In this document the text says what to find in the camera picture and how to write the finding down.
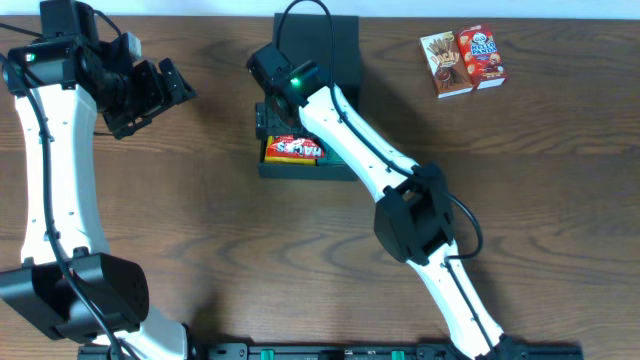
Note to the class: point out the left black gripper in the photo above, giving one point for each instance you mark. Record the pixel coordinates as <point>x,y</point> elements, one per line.
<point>151,93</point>

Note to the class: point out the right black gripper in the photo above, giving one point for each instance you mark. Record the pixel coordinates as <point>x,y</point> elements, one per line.
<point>267,123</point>

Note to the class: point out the red Hacks candy bag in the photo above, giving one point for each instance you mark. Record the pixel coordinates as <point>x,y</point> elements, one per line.
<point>297,148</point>

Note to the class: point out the yellow Hacks candy bag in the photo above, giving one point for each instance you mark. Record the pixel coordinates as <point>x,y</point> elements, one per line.
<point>285,160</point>

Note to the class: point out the black gift box with lid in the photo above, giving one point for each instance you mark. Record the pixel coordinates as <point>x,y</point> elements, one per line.
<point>306,37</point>

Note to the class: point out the teal Chunkies box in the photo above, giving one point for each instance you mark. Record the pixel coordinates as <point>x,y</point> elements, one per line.
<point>330,158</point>

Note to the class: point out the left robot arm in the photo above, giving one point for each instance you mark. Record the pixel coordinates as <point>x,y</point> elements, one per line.
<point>69,285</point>

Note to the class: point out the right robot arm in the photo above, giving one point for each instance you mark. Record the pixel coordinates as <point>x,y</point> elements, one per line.
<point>413,206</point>

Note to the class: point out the brown Pocky box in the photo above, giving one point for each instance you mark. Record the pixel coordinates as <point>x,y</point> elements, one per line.
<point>446,64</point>

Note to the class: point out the red Hello Panda box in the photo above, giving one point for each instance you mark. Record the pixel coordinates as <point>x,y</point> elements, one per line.
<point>482,59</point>

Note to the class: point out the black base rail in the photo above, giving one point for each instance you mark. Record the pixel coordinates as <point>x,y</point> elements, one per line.
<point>428,351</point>

